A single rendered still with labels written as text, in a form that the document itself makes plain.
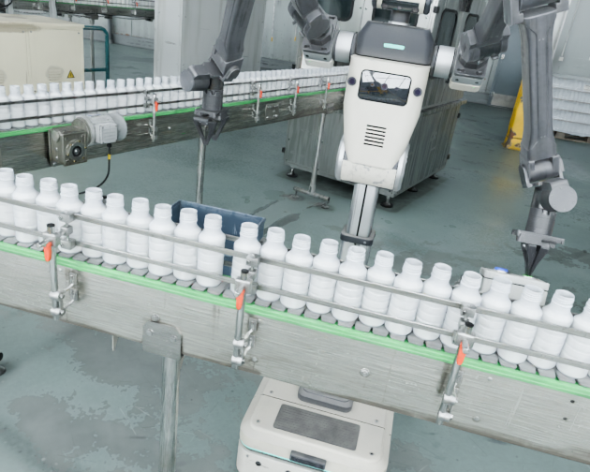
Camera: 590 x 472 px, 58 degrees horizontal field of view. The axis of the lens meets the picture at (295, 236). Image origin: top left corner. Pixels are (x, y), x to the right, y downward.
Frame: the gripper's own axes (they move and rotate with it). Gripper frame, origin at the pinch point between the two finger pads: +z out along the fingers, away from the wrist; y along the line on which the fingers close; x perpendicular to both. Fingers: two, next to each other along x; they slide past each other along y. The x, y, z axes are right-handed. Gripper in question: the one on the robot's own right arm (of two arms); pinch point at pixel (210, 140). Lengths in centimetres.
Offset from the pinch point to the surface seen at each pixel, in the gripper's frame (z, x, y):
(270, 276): 15, 35, 44
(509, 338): 16, 86, 43
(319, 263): 9, 45, 43
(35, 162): 37, -96, -41
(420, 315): 16, 68, 42
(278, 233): 5, 35, 42
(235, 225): 31.7, 5.3, -14.0
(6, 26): 11, -276, -230
